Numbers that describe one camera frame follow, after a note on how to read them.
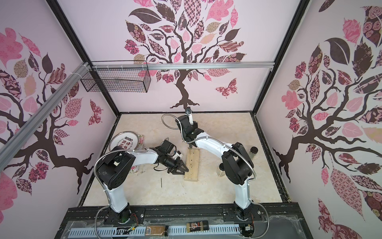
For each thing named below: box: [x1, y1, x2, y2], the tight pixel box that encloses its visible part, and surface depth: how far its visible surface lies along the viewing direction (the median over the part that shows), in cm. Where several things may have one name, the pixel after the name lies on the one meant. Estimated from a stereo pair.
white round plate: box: [108, 131, 139, 152], surface depth 103 cm
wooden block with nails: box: [184, 147, 200, 182], surface depth 89 cm
